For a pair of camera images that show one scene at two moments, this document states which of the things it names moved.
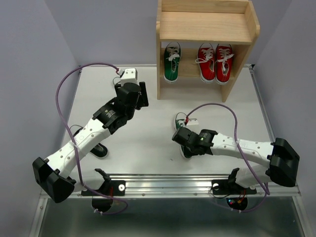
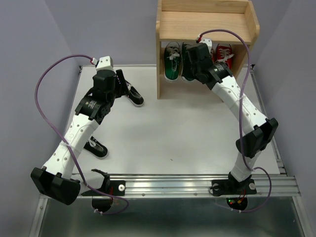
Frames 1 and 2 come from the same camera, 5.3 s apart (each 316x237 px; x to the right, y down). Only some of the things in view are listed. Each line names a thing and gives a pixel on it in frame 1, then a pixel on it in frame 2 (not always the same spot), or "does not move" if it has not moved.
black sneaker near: [100, 151] does not move
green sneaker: [172, 56] does not move
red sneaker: [224, 55] does not move
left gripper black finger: [145, 101] -> [121, 84]
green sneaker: [180, 122] -> [187, 70]
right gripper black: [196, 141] -> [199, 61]
